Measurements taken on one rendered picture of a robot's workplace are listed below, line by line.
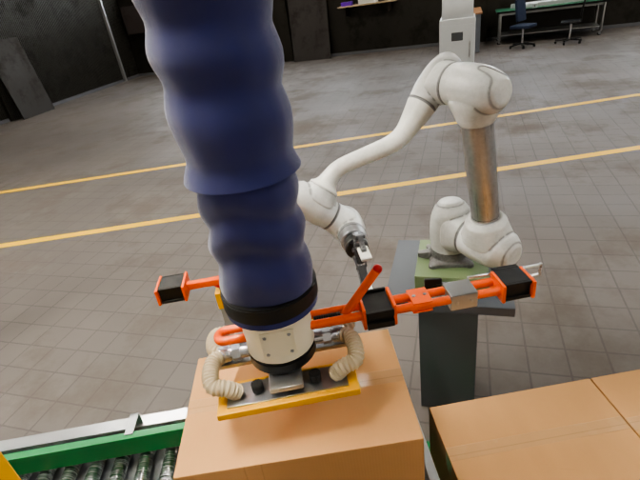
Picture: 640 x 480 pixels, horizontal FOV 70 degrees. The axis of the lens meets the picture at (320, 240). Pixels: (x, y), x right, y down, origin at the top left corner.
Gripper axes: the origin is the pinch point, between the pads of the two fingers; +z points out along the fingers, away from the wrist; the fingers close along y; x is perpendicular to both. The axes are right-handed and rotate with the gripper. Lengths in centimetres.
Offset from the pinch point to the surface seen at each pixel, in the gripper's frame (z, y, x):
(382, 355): 6.6, 23.2, -0.5
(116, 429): -17, 57, 96
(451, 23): -780, 29, -322
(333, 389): 27.5, 9.9, 15.2
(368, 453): 35.0, 25.3, 10.0
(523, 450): 18, 64, -40
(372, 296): 11.7, -2.5, 1.2
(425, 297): 15.5, -2.1, -11.2
